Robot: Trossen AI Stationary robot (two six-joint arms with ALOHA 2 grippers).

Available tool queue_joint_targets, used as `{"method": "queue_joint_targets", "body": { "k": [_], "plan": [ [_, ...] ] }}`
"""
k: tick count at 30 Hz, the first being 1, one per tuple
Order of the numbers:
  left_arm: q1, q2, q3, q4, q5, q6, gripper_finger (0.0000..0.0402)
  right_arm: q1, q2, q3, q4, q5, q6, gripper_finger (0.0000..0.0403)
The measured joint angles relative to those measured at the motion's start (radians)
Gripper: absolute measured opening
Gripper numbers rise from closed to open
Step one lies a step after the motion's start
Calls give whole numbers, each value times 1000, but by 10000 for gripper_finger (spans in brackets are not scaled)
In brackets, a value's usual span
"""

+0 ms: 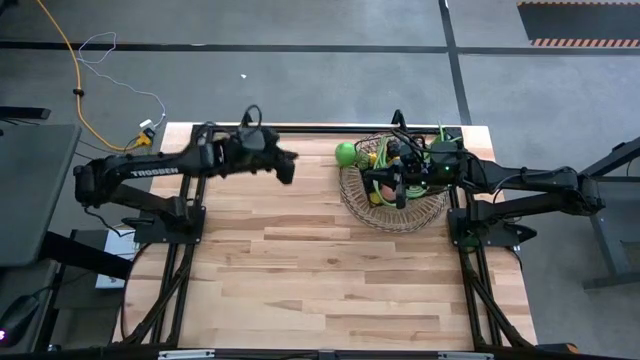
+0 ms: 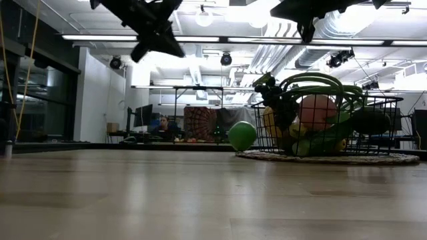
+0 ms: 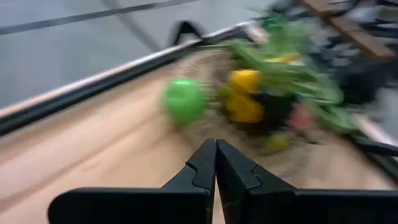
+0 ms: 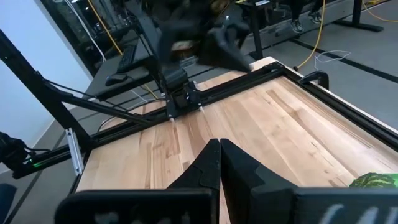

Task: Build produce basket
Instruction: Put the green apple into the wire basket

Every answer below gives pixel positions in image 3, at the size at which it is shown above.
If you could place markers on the brown wooden plank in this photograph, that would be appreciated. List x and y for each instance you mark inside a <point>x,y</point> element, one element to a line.
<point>357,37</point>

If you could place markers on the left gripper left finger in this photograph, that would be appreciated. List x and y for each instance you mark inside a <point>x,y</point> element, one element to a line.
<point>140,205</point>

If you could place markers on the bright green apple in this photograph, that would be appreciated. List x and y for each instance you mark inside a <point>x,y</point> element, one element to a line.
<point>183,99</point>

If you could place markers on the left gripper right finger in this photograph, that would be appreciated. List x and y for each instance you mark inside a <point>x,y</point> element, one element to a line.
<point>295,207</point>

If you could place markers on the green leafy vegetable bunch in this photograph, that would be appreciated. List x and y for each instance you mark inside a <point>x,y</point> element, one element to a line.
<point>326,93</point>

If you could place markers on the yellow lemon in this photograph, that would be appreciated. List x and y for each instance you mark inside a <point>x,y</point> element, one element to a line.
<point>276,141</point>

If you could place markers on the pink peach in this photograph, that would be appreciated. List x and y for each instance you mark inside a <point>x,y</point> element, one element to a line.
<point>300,118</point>

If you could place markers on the black grape bunch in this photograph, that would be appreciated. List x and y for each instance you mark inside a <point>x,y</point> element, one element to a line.
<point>275,110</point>

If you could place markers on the yellow banana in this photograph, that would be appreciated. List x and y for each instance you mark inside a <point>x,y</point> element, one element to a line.
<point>284,58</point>

